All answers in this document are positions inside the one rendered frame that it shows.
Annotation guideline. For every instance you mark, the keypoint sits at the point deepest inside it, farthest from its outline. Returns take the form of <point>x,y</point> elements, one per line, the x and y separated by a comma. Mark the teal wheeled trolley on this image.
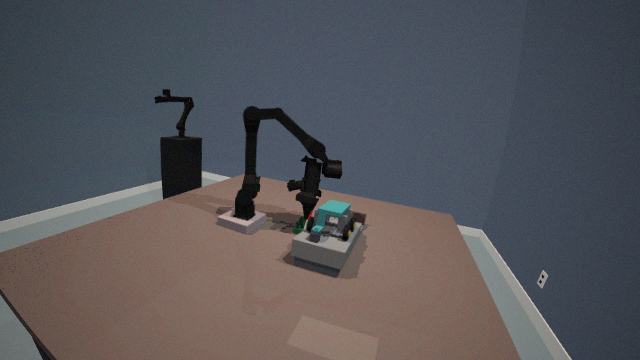
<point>334,208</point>

